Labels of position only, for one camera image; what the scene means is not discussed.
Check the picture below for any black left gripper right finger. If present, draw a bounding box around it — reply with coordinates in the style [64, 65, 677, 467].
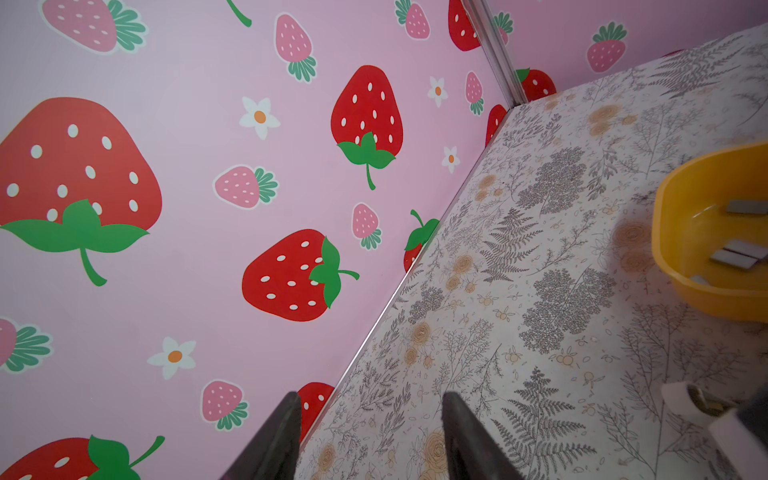
[442, 391, 522, 480]

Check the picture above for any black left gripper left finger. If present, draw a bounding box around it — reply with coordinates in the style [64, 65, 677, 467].
[220, 392, 302, 480]

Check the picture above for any pink white stapler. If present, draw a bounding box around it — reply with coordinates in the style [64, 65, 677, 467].
[661, 382, 767, 479]

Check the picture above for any yellow plastic tray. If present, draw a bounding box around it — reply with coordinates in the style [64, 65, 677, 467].
[652, 142, 767, 323]

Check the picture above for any staple strip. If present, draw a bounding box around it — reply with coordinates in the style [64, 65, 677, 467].
[726, 200, 768, 216]
[710, 249, 758, 270]
[724, 240, 768, 261]

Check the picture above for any aluminium corner post left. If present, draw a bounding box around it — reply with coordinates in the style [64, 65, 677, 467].
[462, 0, 528, 108]

